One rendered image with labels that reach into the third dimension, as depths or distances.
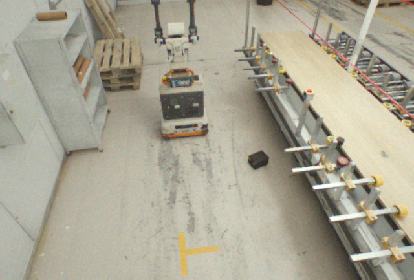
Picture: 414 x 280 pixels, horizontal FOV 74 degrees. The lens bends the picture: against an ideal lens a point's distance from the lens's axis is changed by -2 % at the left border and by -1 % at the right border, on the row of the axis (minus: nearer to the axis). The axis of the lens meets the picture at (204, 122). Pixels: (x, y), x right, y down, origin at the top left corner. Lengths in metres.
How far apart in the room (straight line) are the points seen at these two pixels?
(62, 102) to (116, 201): 1.25
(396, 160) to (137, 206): 2.46
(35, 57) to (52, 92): 0.41
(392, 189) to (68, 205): 3.04
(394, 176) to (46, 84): 3.31
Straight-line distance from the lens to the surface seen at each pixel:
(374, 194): 2.04
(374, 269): 2.28
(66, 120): 3.59
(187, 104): 3.50
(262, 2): 8.91
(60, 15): 3.54
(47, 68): 3.25
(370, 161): 2.59
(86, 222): 3.24
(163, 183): 3.30
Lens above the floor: 2.58
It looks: 40 degrees down
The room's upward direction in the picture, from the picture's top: 1 degrees counter-clockwise
